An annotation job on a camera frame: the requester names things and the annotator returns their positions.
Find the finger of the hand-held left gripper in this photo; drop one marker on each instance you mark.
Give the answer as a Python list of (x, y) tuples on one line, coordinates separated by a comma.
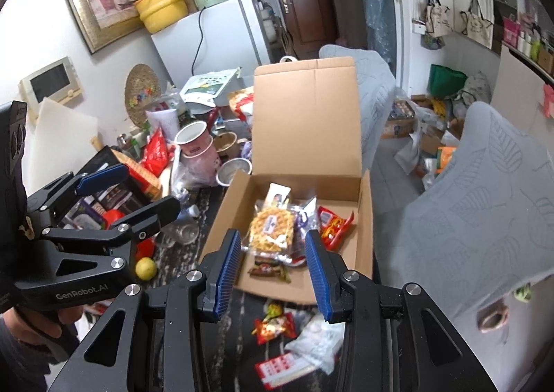
[(104, 175), (156, 212)]

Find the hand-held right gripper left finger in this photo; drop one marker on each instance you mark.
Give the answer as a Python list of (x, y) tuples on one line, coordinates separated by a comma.
[(227, 275)]

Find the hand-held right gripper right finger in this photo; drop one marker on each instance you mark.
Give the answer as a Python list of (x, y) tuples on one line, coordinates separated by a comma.
[(318, 275)]

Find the dark brown snack packet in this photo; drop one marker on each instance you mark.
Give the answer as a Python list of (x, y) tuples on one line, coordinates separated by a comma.
[(266, 271)]

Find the red yellow snack packet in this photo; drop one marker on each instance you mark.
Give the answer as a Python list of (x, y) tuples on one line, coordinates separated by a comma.
[(333, 225)]

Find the small green snack packet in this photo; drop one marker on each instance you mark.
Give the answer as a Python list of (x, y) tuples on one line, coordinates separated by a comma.
[(273, 309)]

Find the purple snack packet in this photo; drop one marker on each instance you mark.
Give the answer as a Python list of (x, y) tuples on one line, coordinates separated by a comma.
[(305, 219)]

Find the white candy packet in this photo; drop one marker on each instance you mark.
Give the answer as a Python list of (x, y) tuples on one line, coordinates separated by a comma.
[(318, 340)]

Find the yellow waffle snack packet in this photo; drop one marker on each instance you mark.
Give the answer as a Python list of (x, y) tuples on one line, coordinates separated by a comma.
[(272, 225)]

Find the red colourful snack packet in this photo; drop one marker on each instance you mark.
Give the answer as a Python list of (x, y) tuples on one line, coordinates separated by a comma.
[(275, 327)]

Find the cream snack packet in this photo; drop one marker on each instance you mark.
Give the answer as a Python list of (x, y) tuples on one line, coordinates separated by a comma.
[(277, 195)]

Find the red white snack packet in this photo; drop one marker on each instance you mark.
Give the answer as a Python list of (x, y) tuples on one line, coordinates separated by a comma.
[(279, 368)]

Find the person's left forearm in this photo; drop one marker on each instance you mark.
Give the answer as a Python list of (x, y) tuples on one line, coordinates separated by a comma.
[(17, 357)]

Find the person's left hand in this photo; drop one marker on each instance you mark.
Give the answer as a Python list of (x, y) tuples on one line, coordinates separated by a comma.
[(43, 333)]

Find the black printed box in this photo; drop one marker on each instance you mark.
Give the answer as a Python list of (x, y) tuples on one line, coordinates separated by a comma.
[(121, 197)]

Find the clear glass cup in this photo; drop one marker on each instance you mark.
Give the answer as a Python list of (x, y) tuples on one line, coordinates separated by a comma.
[(181, 232)]

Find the red plastic lid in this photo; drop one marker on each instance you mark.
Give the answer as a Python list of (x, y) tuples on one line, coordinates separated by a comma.
[(113, 219)]

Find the red foil packet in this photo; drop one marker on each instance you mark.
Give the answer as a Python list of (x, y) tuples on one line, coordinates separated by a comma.
[(156, 151)]

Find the yellow lemon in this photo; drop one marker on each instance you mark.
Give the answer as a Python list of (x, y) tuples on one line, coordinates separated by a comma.
[(145, 268)]

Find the white foam board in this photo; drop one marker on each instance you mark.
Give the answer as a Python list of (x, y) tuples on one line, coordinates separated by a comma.
[(60, 136)]

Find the pink paper cup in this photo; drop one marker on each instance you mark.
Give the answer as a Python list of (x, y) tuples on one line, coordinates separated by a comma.
[(201, 171), (192, 145)]

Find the white plastic cup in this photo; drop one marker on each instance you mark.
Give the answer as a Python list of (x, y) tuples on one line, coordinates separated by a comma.
[(162, 121)]

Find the round woven mat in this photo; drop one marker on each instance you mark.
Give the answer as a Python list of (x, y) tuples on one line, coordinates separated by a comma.
[(140, 89)]

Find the brown mug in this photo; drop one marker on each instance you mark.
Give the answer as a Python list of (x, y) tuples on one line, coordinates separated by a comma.
[(225, 143)]

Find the green white bag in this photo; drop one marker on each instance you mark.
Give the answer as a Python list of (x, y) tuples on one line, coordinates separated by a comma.
[(207, 87)]

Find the orange snack bag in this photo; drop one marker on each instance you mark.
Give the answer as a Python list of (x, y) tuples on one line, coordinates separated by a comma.
[(240, 104)]

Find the cardboard box of goods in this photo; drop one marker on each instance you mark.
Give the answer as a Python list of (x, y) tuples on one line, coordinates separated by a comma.
[(398, 123)]

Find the yellow pot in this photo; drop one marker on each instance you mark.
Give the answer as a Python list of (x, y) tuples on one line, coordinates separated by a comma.
[(160, 11)]

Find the large grey covered chair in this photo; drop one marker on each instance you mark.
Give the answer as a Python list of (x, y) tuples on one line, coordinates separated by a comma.
[(476, 201)]

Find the small grey covered chair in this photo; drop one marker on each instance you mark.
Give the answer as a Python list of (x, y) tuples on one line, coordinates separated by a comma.
[(376, 106)]

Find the pink slipper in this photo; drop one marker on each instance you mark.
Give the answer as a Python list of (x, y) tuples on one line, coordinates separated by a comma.
[(493, 320)]

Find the white refrigerator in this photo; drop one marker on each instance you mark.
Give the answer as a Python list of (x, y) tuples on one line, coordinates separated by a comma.
[(225, 37)]

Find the green slipper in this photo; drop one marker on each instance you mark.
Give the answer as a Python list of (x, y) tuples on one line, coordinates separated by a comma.
[(523, 293)]

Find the green shopping bag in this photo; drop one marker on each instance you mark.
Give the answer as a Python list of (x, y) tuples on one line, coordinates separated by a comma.
[(446, 80)]

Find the blue plastic garment cover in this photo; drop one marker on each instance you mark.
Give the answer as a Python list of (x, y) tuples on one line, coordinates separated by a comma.
[(378, 6)]

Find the white cabinet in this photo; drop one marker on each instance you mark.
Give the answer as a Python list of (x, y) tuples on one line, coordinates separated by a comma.
[(519, 76)]

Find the pink bow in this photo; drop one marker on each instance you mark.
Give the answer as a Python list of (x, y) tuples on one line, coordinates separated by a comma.
[(549, 100)]

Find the white printed tote bag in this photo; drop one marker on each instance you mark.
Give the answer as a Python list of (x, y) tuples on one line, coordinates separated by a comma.
[(476, 26)]

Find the pink box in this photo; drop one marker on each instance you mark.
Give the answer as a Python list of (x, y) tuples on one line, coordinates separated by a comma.
[(510, 30)]

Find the white wall intercom panel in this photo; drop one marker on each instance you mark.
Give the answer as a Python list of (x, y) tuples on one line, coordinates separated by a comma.
[(49, 80)]

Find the white wall socket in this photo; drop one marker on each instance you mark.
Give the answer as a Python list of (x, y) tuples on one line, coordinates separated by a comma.
[(419, 27)]

